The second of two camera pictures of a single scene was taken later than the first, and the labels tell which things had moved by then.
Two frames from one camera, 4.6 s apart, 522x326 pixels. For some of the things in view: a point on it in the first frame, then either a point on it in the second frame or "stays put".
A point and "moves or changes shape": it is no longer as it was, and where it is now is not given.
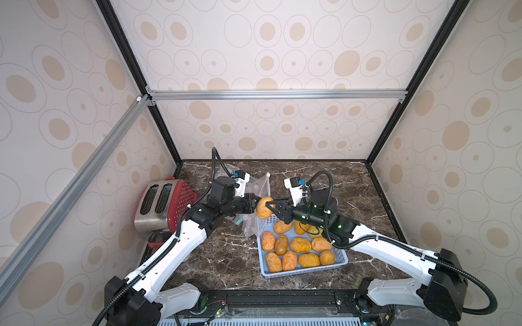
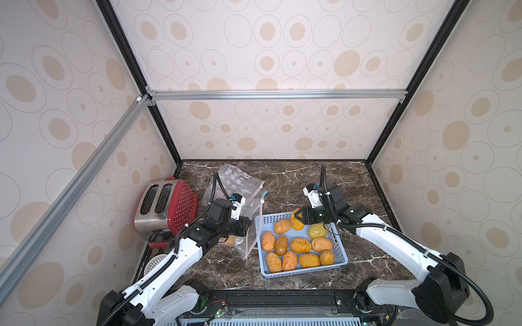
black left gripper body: x=229 y=206 to x=238 y=227
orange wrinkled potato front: x=289 y=261 stays put
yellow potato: x=298 y=229 moves or changes shape
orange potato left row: x=268 y=241 stays put
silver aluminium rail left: x=11 y=266 stays put
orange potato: x=321 y=244 stays put
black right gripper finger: x=283 y=210 to x=307 y=218
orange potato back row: x=281 y=227 stays put
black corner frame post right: x=457 y=9 stays put
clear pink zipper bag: x=225 y=170 to x=235 y=183
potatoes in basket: x=327 y=257 stays put
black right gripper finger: x=280 y=204 to x=304 y=213
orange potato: x=263 y=212 to x=231 y=240
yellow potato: x=300 y=245 stays put
